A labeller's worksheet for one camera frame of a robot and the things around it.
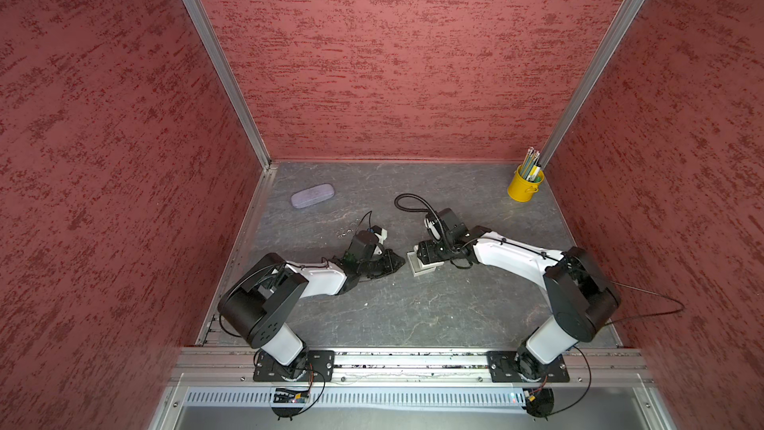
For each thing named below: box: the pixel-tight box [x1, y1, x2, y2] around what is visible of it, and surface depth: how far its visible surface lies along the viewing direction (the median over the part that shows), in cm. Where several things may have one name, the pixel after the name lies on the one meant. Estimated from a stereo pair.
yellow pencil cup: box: [507, 164, 546, 204], surface depth 106 cm
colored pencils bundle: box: [519, 146, 543, 184], surface depth 105 cm
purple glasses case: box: [290, 183, 336, 210], surface depth 109 cm
